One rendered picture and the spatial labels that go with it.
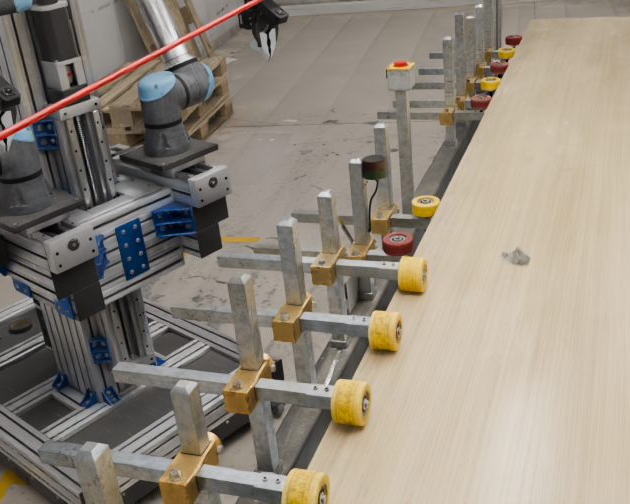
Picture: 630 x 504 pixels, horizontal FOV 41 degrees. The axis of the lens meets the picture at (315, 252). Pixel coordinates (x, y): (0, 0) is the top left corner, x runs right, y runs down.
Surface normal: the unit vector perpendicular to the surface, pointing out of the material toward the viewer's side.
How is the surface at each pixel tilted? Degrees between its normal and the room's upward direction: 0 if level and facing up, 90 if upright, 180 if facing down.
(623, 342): 0
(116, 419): 0
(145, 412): 0
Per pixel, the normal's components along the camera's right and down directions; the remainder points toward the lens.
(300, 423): -0.10, -0.89
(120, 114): -0.16, 0.45
